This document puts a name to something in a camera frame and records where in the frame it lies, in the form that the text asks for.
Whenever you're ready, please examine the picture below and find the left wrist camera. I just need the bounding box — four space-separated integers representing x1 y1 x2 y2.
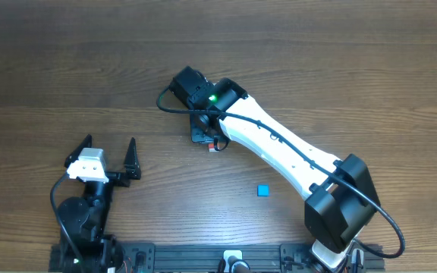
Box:
66 147 109 184

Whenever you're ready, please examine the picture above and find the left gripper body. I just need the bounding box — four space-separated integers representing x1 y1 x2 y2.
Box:
106 171 132 188

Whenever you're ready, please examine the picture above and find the mounting rail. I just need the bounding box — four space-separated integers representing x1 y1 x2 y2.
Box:
49 242 386 273

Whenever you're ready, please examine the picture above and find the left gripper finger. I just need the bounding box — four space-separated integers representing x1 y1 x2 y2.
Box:
64 133 93 168
123 136 143 180

